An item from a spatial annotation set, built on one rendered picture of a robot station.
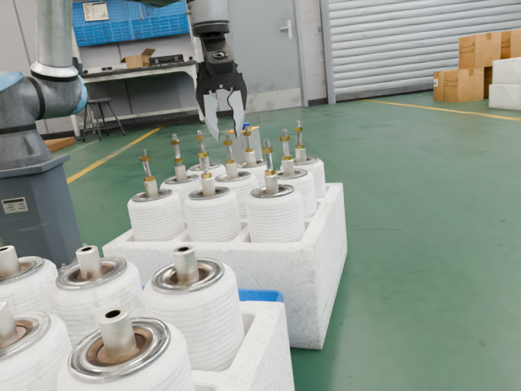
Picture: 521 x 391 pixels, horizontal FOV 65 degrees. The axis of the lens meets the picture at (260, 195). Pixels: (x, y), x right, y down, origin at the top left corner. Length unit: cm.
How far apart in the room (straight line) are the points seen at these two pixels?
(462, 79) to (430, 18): 221
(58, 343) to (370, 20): 602
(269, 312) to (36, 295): 27
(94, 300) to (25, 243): 78
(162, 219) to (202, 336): 39
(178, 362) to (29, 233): 93
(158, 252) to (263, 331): 34
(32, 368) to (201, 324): 14
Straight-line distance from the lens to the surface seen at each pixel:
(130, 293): 48
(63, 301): 48
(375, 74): 621
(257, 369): 42
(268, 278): 68
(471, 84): 450
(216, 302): 41
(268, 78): 597
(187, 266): 42
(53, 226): 121
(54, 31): 123
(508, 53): 475
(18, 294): 55
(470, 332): 79
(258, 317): 48
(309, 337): 72
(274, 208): 66
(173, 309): 40
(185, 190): 86
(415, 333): 77
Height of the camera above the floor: 43
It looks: 15 degrees down
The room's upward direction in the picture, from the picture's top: 7 degrees counter-clockwise
